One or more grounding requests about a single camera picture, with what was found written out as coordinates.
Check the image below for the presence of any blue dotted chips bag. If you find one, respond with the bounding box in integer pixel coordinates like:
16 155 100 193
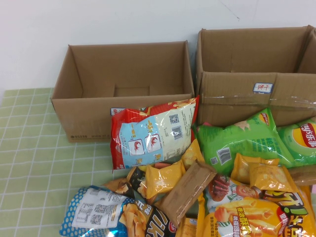
59 185 178 237

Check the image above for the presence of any small yellow snack packet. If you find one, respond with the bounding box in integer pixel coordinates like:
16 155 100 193
145 159 186 199
248 162 299 194
231 153 280 185
181 139 205 173

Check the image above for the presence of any black gold snack packet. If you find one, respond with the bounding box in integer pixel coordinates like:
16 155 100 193
126 166 149 198

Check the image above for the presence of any bronze foil snack packet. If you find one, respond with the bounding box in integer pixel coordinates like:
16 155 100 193
102 177 135 198

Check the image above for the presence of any brown flat snack packet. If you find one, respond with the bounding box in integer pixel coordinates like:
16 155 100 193
154 159 218 228

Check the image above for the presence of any large yellow fries snack bag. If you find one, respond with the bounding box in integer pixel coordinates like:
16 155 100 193
196 172 316 237

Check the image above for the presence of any red shrimp chips bag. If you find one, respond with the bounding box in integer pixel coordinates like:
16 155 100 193
110 95 200 171

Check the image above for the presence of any white label blue border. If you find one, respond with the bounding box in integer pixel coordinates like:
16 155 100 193
110 107 127 117
253 82 274 94

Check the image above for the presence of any printed brown cardboard box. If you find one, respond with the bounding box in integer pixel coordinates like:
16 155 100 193
50 40 196 143

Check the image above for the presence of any taped brown cardboard box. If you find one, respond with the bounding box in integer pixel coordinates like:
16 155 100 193
196 24 316 128

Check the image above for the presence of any green chips bag barcode side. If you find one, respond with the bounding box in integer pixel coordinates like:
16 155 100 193
192 108 295 176

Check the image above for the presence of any yellow packet with blue logo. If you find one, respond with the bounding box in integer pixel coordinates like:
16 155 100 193
174 217 198 237

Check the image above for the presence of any green checked tablecloth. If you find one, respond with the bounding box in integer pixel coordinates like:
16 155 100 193
0 87 205 237

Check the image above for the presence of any green chips bag logo side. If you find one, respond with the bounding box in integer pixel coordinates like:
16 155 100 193
276 118 316 166

